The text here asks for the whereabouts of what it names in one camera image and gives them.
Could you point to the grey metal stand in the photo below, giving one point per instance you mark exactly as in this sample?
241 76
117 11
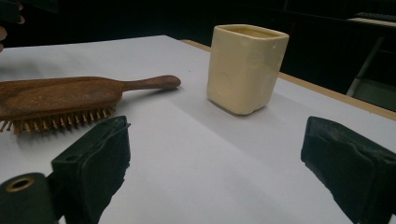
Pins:
370 84

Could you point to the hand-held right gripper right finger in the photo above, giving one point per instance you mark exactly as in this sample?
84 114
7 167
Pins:
351 161

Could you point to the light shelf board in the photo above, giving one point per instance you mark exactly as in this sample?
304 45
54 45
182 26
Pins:
372 21

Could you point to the cream ceramic square cup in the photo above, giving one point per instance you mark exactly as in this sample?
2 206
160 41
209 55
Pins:
243 71

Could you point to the wooden hairbrush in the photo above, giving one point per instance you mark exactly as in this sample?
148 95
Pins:
59 96

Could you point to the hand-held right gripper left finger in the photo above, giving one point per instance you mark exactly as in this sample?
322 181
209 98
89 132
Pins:
93 161

